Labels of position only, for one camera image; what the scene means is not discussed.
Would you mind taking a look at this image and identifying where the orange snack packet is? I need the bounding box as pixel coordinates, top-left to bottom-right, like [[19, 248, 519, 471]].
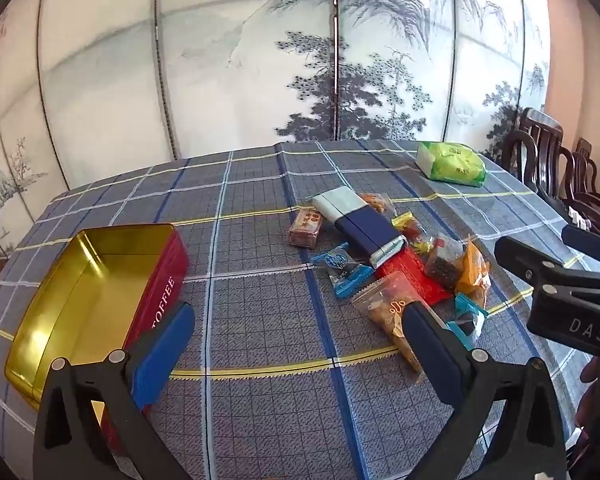
[[455, 240, 491, 309]]

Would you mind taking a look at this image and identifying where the teal candy wrapper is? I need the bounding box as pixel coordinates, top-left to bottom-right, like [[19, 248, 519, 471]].
[[445, 292, 489, 351]]

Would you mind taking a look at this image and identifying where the black sesame bar packet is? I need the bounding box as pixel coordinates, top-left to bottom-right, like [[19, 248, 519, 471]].
[[425, 234, 465, 289]]

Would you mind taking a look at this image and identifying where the red snack packet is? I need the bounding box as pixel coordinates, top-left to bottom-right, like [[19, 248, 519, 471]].
[[375, 246, 453, 307]]

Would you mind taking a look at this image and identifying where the clear fried twist snack bag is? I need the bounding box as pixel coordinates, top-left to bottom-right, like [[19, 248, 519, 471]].
[[352, 271, 424, 376]]

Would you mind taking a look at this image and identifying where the navy white snack pack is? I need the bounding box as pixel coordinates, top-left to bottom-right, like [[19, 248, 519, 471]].
[[311, 186, 406, 269]]

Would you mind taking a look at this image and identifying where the blue candy wrapper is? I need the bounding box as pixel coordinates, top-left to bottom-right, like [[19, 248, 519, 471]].
[[311, 242, 374, 300]]

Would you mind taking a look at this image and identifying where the brown red cake packet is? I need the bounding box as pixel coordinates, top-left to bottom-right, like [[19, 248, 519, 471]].
[[287, 208, 323, 249]]

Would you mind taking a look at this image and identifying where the yellow date candy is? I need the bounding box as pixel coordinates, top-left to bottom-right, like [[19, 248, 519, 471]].
[[391, 211, 434, 256]]

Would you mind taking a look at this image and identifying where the dark wooden chair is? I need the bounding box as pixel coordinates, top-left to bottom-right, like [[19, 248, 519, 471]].
[[500, 107, 600, 234]]

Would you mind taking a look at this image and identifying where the green tissue pack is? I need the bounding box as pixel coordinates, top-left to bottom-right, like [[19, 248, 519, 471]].
[[416, 141, 486, 188]]

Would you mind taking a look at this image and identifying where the red toffee tin box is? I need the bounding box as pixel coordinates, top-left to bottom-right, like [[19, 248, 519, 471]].
[[4, 223, 188, 410]]

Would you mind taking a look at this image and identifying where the plaid blue tablecloth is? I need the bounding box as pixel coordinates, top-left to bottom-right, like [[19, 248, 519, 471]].
[[0, 141, 597, 479]]

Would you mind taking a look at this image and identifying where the painted folding screen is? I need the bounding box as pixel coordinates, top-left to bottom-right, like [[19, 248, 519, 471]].
[[0, 0, 550, 257]]

